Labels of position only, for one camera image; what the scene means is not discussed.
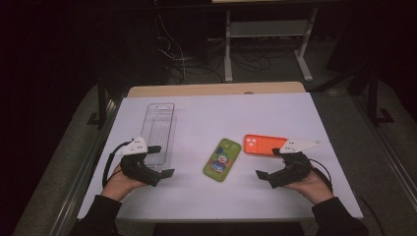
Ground green clown phone case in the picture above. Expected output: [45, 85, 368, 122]
[203, 138, 243, 183]

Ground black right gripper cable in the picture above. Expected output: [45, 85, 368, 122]
[309, 158, 334, 194]

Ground black metal stand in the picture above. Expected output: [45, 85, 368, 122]
[86, 77, 110, 130]
[366, 63, 395, 127]

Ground white table sheet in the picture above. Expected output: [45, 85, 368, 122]
[77, 92, 364, 221]

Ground metal frame rail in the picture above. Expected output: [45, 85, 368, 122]
[352, 96, 417, 200]
[48, 97, 123, 236]

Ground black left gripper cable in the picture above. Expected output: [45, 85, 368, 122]
[101, 141, 133, 190]

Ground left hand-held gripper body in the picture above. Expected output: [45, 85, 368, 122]
[116, 137, 161, 188]

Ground person's left hand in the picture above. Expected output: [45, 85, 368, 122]
[101, 163, 149, 202]

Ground wooden table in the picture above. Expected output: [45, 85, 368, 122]
[127, 81, 307, 98]

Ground clear plastic tray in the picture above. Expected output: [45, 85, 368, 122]
[140, 102, 178, 172]

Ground person's right hand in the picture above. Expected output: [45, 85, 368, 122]
[283, 168, 334, 206]

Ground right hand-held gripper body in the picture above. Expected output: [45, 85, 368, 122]
[268, 139, 322, 190]

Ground white metal desk frame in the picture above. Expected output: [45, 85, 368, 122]
[223, 7, 320, 84]

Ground black floor cables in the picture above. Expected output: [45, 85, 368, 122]
[170, 38, 296, 85]

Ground orange phone case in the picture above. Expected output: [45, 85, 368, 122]
[243, 134, 289, 156]

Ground white hanging cable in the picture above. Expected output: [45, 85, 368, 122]
[156, 13, 189, 83]

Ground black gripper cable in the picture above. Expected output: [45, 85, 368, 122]
[101, 141, 133, 190]
[309, 158, 334, 194]

